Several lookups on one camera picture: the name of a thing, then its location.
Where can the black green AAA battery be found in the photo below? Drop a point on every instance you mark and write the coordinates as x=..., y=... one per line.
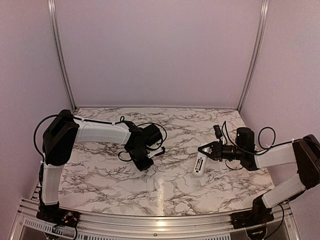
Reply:
x=200, y=165

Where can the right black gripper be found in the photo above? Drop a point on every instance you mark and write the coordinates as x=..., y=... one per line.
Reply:
x=217, y=149

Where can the gold AAA battery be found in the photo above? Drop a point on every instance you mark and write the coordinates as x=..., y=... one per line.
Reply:
x=197, y=165

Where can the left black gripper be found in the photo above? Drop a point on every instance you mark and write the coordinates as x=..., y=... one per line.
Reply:
x=142, y=166

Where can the left aluminium frame post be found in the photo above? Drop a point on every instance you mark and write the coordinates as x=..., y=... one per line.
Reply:
x=59, y=52

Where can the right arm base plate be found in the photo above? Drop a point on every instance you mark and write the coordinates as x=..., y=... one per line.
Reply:
x=249, y=218

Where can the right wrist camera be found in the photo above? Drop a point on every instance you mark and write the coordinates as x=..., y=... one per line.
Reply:
x=217, y=131

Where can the white remote control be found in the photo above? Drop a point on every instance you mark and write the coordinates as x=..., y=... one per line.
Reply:
x=201, y=172

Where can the aluminium frame post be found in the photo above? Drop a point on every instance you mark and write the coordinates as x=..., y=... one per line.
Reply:
x=261, y=28
x=59, y=52

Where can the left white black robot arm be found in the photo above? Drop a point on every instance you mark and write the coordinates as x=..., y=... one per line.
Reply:
x=142, y=142

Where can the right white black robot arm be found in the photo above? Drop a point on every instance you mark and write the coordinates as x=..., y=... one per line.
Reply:
x=304, y=152

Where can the front aluminium rail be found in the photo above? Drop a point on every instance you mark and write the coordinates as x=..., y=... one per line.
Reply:
x=102, y=226

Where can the right aluminium frame post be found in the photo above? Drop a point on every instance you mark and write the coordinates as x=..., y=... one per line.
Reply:
x=261, y=28

